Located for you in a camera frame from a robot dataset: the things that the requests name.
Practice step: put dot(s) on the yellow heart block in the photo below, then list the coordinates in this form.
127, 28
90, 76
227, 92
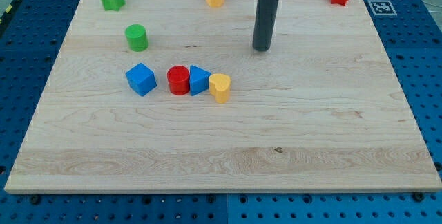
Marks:
220, 87

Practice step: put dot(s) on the blue triangle block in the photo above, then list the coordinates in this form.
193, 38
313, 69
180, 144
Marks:
199, 80

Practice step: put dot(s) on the red cylinder block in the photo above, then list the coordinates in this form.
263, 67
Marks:
178, 79

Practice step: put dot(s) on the wooden board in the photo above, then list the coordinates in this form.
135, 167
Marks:
321, 111

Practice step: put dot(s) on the blue cube block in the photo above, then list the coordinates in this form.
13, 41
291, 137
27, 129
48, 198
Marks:
141, 79

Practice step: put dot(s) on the green cylinder block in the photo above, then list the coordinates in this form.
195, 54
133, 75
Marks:
136, 37

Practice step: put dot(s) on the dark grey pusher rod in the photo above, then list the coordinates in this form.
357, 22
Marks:
264, 22

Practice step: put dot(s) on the white fiducial marker tag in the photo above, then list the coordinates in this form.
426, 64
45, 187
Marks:
382, 7

